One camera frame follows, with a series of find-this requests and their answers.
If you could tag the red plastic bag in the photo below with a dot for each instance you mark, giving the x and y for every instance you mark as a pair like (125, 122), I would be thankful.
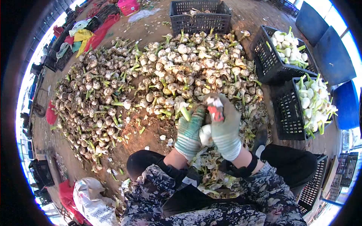
(51, 114)
(66, 195)

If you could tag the black plastic crate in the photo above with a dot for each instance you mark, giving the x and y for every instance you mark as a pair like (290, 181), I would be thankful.
(200, 21)
(42, 172)
(265, 65)
(312, 186)
(288, 118)

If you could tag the pile of unpeeled garlic bulbs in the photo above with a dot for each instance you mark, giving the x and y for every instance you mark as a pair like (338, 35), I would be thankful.
(158, 73)

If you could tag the person's left fingers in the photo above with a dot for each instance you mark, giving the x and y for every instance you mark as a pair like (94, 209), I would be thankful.
(196, 117)

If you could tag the person's body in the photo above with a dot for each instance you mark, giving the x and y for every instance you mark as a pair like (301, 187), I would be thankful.
(215, 217)

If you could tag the heap of peeled white garlic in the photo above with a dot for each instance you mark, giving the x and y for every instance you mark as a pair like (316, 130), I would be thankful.
(315, 104)
(288, 48)

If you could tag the pink plastic container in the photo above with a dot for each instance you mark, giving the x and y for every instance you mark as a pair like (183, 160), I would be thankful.
(128, 7)

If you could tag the red cloth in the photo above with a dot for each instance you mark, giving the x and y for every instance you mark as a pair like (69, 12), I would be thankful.
(101, 32)

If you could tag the white garlic bulb with stem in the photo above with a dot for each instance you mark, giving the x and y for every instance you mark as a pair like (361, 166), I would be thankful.
(205, 135)

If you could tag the stack of black crates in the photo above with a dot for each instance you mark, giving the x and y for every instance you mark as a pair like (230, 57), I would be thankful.
(346, 172)

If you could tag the person's left hand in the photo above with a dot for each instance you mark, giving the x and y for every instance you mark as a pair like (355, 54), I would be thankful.
(188, 135)

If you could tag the person's right hand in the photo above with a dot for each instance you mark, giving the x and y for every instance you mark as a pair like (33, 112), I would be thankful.
(226, 132)

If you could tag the person's legs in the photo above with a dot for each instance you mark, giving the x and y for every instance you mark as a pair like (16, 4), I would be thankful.
(288, 163)

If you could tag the clear plastic sheet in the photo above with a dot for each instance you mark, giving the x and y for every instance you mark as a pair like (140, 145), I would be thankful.
(142, 14)

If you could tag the pile of garlic peels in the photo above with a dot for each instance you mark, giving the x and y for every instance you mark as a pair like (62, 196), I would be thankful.
(209, 165)

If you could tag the black wrist band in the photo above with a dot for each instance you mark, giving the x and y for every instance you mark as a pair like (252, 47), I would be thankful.
(244, 171)
(172, 173)

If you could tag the white woven sack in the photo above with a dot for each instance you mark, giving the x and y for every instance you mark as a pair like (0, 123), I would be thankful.
(90, 200)

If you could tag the blue panel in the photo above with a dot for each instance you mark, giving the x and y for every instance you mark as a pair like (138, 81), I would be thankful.
(311, 22)
(333, 56)
(346, 104)

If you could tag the yellow cloth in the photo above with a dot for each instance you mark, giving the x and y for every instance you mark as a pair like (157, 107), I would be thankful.
(82, 38)

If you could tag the person's right fingers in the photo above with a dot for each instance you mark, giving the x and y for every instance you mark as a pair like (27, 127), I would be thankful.
(230, 110)

